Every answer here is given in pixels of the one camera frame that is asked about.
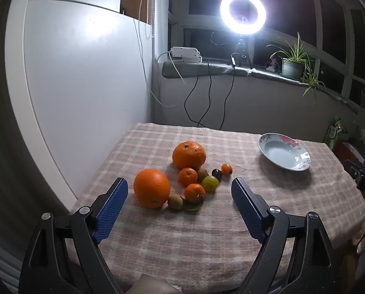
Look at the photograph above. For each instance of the person's clothing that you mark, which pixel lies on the person's clothing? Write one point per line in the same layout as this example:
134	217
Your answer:
152	286

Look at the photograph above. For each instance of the floral white plate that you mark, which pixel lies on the floral white plate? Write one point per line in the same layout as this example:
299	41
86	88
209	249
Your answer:
284	153

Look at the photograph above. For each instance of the green plum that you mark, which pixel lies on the green plum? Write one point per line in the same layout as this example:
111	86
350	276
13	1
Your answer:
210	183

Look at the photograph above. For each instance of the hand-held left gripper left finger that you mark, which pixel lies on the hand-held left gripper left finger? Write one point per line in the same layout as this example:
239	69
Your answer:
112	208

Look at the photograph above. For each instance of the window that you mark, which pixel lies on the window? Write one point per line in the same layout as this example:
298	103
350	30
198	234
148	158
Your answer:
323	21

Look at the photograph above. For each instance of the large bumpy orange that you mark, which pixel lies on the large bumpy orange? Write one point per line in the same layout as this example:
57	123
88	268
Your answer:
189	155

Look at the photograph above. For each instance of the red box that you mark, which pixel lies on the red box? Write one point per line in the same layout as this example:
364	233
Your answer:
347	151

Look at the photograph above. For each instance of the large smooth orange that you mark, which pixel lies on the large smooth orange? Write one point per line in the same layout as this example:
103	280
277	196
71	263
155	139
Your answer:
152	188

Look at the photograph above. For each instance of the small brown kiwi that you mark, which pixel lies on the small brown kiwi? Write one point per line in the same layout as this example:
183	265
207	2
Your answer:
175	202
202	174

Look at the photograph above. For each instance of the white refrigerator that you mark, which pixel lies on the white refrigerator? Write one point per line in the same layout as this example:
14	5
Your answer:
78	92

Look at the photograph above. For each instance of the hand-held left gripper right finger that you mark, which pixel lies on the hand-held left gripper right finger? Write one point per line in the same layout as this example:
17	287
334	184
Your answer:
246	208

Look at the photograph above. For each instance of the black tripod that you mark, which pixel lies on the black tripod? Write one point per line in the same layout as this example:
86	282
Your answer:
241	52

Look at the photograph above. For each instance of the small orange kumquat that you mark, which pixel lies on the small orange kumquat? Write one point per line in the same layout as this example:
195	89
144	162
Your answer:
227	169

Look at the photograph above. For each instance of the dark purple plum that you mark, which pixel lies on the dark purple plum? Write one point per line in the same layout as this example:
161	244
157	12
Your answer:
217	174

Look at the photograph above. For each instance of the green printed box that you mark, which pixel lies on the green printed box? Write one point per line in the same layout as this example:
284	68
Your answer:
334	131

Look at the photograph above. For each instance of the potted spider plant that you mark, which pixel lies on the potted spider plant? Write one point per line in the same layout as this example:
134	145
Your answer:
292	67

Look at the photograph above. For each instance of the checked beige blanket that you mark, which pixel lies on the checked beige blanket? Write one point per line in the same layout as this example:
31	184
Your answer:
176	245

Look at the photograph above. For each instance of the small tangerine with leaf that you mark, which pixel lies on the small tangerine with leaf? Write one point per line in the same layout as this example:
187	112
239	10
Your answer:
194	191

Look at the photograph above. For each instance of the white power strip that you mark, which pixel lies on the white power strip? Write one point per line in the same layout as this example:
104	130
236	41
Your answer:
185	54

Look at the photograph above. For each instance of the small pink figurine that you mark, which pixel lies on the small pink figurine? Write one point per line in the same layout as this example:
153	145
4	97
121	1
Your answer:
273	62

